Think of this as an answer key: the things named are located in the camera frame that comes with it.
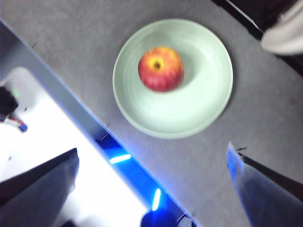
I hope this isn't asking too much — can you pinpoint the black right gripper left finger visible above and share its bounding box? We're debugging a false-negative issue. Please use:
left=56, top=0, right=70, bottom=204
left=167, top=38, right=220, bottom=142
left=0, top=148, right=79, bottom=227

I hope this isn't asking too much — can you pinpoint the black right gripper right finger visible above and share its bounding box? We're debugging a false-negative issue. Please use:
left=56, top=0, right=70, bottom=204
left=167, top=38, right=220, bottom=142
left=226, top=141, right=303, bottom=227

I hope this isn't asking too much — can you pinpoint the green plate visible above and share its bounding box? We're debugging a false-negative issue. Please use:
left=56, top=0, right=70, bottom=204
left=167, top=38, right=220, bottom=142
left=112, top=18, right=234, bottom=140

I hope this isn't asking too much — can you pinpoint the red apple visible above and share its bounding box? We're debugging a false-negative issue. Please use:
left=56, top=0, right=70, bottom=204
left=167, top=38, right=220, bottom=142
left=138, top=46, right=185, bottom=92

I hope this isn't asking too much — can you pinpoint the white plate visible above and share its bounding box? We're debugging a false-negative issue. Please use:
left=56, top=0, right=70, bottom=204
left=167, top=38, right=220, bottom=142
left=261, top=0, right=303, bottom=56

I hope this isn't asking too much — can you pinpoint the black plate rack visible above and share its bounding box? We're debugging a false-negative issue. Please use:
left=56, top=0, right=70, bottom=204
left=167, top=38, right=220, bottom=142
left=210, top=0, right=303, bottom=76

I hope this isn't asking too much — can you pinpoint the black device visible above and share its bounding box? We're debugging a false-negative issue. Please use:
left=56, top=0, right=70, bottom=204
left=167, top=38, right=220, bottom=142
left=0, top=86, right=19, bottom=122

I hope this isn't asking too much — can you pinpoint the dark blue box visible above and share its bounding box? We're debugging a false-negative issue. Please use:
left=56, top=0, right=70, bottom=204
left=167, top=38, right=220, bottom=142
left=141, top=209, right=197, bottom=227

